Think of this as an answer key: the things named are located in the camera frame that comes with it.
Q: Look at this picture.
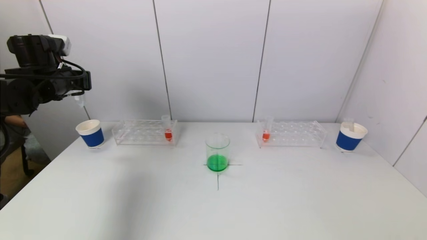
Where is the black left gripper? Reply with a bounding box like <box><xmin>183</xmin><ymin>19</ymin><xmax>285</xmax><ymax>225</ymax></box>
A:
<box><xmin>50</xmin><ymin>70</ymin><xmax>92</xmax><ymax>95</ymax></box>

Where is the clear acrylic test tube rack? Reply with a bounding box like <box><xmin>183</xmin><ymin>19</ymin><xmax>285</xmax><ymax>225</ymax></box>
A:
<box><xmin>255</xmin><ymin>121</ymin><xmax>327</xmax><ymax>148</ymax></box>
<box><xmin>112</xmin><ymin>120</ymin><xmax>179</xmax><ymax>146</ymax></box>

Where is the test tube with red liquid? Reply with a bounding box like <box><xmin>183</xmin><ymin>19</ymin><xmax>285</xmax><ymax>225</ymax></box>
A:
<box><xmin>162</xmin><ymin>115</ymin><xmax>174</xmax><ymax>142</ymax></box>
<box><xmin>262</xmin><ymin>116</ymin><xmax>275</xmax><ymax>142</ymax></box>

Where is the clear glass beaker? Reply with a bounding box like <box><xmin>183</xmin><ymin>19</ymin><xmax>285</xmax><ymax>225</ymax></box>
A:
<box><xmin>205</xmin><ymin>133</ymin><xmax>231</xmax><ymax>172</ymax></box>

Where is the blue white paper cup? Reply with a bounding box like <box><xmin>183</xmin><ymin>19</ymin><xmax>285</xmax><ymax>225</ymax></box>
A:
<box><xmin>76</xmin><ymin>119</ymin><xmax>105</xmax><ymax>149</ymax></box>
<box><xmin>336</xmin><ymin>122</ymin><xmax>368</xmax><ymax>153</ymax></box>

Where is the seated person in grey trousers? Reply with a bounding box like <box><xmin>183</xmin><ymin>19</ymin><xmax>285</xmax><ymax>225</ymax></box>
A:
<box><xmin>4</xmin><ymin>114</ymin><xmax>51</xmax><ymax>164</ymax></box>

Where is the black looped camera cable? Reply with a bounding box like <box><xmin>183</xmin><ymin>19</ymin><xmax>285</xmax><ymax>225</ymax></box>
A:
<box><xmin>59</xmin><ymin>58</ymin><xmax>88</xmax><ymax>80</ymax></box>

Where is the white grey wrist camera module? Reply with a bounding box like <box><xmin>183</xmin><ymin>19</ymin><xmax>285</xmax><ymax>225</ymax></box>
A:
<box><xmin>48</xmin><ymin>34</ymin><xmax>72</xmax><ymax>56</ymax></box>

